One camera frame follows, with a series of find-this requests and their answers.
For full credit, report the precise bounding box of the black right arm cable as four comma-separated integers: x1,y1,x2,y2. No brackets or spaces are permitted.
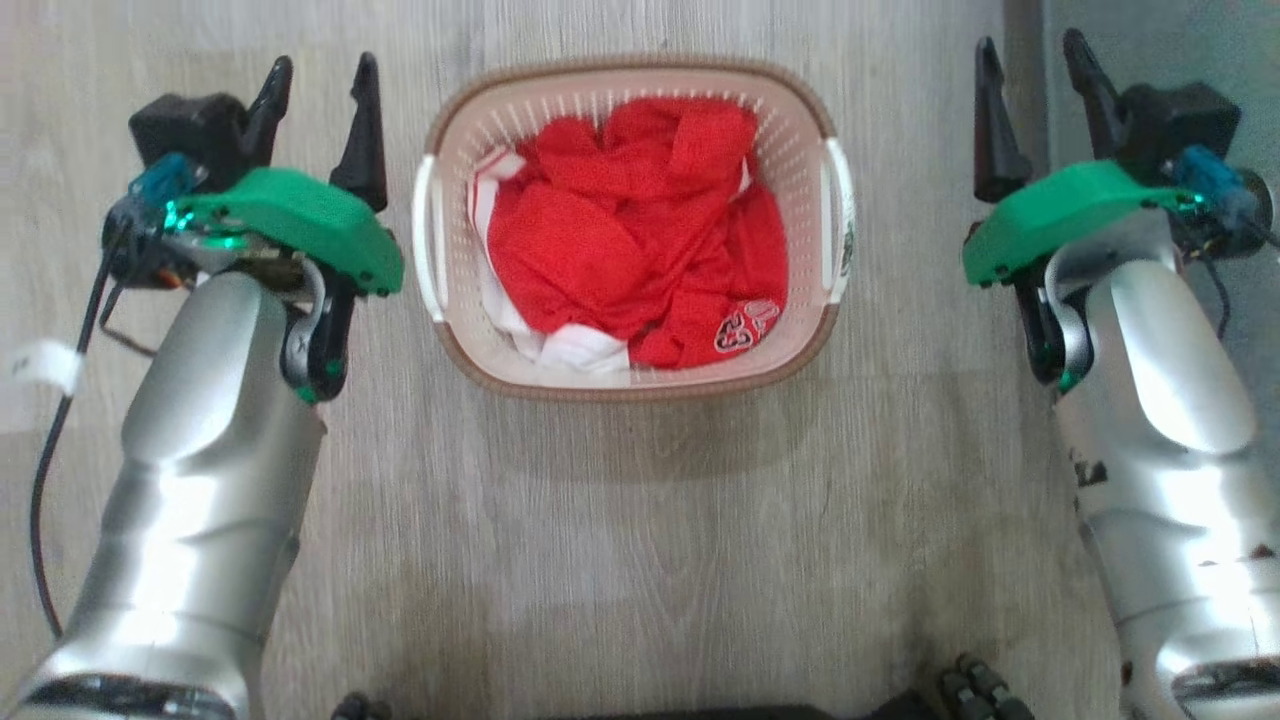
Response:
1190,222,1280,343

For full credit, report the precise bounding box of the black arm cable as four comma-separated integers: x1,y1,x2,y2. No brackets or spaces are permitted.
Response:
28,215,133,641
1190,222,1280,343

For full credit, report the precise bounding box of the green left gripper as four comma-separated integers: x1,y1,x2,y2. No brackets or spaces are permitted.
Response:
165,52,405,297

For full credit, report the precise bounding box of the white cloth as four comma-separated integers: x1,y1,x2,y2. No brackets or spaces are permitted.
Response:
467,147,634,377

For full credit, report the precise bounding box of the white cable label tag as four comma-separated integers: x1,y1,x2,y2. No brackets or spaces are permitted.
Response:
5,339,84,397

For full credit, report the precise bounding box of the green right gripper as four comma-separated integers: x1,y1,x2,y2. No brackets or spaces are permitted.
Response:
962,28,1204,289

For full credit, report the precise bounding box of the beige plastic laundry basket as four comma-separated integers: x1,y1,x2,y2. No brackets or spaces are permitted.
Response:
411,55,857,404

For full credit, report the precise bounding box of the red garment with white print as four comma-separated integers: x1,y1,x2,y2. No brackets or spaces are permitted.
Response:
485,96,791,370

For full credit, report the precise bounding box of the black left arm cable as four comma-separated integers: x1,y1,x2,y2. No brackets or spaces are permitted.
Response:
28,215,133,641

